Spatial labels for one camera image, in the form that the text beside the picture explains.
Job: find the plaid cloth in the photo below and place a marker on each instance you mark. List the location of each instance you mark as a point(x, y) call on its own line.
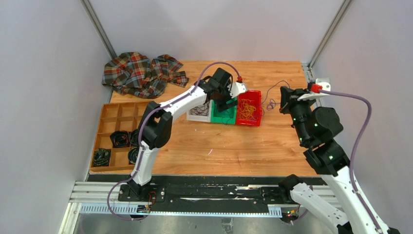
point(133, 73)

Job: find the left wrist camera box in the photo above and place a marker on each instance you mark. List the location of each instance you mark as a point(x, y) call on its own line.
point(236, 88)

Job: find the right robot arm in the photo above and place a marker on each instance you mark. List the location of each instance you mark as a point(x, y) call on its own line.
point(316, 130)

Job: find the aluminium frame post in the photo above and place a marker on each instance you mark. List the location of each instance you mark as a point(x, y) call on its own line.
point(89, 9)
point(345, 4)

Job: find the green plastic bin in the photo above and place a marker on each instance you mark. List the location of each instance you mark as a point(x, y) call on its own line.
point(227, 117)

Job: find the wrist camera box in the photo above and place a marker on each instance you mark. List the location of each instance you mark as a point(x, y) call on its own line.
point(236, 88)
point(315, 88)

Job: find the wooden compartment tray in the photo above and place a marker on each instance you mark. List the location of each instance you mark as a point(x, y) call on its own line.
point(115, 117)

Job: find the red plastic bin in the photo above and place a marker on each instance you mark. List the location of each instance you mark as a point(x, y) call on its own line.
point(249, 108)

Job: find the right aluminium frame post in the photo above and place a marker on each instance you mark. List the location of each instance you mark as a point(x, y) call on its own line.
point(345, 4)

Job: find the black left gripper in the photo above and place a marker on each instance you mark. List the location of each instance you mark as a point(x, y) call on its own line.
point(222, 106)

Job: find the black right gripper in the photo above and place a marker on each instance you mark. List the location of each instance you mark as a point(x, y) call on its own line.
point(289, 96)

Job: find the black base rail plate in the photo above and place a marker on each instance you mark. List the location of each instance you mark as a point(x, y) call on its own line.
point(238, 195)

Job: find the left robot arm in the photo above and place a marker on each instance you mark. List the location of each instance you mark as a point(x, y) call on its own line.
point(154, 130)

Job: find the white plastic bin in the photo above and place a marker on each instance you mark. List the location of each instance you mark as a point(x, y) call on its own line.
point(200, 113)

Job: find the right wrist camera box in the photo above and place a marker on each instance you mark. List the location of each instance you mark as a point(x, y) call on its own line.
point(315, 88)

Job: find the left aluminium frame post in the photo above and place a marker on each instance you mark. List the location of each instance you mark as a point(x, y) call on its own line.
point(89, 9)

